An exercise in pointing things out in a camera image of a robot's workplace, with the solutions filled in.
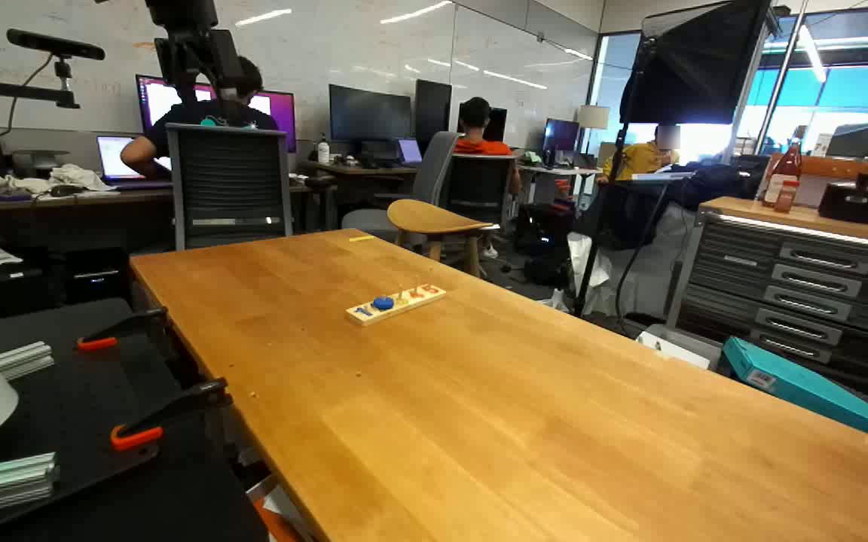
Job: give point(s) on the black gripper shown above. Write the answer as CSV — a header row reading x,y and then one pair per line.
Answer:
x,y
182,13

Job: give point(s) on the small blue round lid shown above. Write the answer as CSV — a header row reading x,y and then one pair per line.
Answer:
x,y
385,301

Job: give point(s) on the light wooden peg holder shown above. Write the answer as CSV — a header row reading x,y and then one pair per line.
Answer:
x,y
424,295

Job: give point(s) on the person in black shirt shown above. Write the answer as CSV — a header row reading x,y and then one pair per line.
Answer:
x,y
152,140

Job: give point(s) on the purple lit computer monitor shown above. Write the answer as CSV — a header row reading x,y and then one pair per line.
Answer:
x,y
277,112

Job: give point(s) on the grey mesh office chair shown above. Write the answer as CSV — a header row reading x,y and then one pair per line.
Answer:
x,y
229,184

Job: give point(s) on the open laptop with white screen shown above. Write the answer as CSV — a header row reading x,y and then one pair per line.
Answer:
x,y
118,162

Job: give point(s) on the wide black monitor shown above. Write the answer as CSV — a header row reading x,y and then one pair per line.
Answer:
x,y
368,117

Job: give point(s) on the dark office desk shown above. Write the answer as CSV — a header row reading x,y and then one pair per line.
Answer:
x,y
52,215

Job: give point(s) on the tall black monitor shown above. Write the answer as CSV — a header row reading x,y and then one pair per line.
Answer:
x,y
432,112

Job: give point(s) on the light grey swivel chair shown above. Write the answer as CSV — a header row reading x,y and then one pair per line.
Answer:
x,y
408,190

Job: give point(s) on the small round wooden table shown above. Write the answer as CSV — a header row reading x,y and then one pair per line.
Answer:
x,y
436,215

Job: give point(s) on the person in orange shirt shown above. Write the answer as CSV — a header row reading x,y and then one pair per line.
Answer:
x,y
476,128

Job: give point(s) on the black clamp with orange tip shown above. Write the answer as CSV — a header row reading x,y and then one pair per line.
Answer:
x,y
112,332
167,411

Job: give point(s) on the black office chair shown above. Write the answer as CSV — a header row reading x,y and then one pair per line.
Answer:
x,y
476,187

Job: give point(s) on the short aluminium extrusion bar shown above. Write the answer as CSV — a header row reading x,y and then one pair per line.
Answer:
x,y
22,359

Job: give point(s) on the black perforated side board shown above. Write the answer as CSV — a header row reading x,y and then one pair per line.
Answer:
x,y
83,432

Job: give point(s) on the white table lamp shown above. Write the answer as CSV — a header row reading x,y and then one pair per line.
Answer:
x,y
592,117

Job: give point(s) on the person in yellow shirt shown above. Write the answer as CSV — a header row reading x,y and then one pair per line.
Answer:
x,y
645,152

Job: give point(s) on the long aluminium extrusion bar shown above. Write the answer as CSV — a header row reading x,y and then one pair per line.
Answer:
x,y
2,484

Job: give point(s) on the black softbox studio light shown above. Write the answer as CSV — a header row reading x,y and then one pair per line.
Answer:
x,y
694,63

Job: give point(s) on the white box on floor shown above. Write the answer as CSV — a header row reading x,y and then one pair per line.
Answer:
x,y
675,346

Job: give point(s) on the red and white bottle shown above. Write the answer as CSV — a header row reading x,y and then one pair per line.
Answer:
x,y
783,183

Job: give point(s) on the grey metal drawer cabinet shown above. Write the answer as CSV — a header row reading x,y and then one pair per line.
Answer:
x,y
806,288

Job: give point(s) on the teal plastic case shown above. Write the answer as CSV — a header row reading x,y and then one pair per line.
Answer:
x,y
815,390

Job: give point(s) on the black camera on boom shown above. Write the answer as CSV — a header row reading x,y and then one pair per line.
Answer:
x,y
52,46

